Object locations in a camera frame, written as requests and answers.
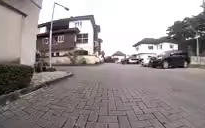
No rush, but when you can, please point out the small house with dark roof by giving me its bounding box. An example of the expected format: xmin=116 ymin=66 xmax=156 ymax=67
xmin=111 ymin=50 xmax=127 ymax=64

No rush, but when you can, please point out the dark vehicle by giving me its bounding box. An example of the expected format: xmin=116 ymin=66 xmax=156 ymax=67
xmin=121 ymin=56 xmax=143 ymax=65

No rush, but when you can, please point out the reddish brick paved road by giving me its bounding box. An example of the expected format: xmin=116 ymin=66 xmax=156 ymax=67
xmin=0 ymin=62 xmax=205 ymax=128

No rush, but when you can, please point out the white and brown house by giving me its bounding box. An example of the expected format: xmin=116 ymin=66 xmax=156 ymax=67
xmin=35 ymin=14 xmax=104 ymax=58

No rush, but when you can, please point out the white car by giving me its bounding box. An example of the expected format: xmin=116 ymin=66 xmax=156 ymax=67
xmin=140 ymin=57 xmax=154 ymax=68

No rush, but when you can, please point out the white house with dark roof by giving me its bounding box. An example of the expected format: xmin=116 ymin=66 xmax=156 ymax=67
xmin=132 ymin=37 xmax=180 ymax=61

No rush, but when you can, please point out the grey paved verge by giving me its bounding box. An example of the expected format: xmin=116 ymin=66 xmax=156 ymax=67
xmin=31 ymin=70 xmax=73 ymax=88

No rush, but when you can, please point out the tall grey street lamp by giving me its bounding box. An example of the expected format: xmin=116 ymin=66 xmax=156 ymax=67
xmin=48 ymin=1 xmax=70 ymax=69

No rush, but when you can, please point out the dark green bush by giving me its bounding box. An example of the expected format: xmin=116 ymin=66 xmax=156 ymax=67
xmin=34 ymin=49 xmax=57 ymax=74

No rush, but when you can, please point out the black car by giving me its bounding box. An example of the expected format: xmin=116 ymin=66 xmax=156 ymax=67
xmin=149 ymin=49 xmax=192 ymax=70

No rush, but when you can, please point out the grey concrete kerb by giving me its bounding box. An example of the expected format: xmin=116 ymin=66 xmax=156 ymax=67
xmin=0 ymin=71 xmax=74 ymax=109

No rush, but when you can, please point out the low dark green hedge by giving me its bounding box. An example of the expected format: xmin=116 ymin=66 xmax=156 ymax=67
xmin=0 ymin=63 xmax=35 ymax=99

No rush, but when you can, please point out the pole with sign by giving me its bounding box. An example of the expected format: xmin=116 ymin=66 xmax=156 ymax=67
xmin=185 ymin=31 xmax=203 ymax=64

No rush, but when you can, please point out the group of dark trees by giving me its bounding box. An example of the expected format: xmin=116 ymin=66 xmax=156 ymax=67
xmin=165 ymin=0 xmax=205 ymax=57

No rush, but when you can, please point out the pale low wall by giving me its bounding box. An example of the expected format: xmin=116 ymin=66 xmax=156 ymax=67
xmin=39 ymin=54 xmax=102 ymax=66

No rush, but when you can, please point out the pale plastered wall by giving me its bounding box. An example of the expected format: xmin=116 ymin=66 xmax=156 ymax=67
xmin=0 ymin=0 xmax=44 ymax=67

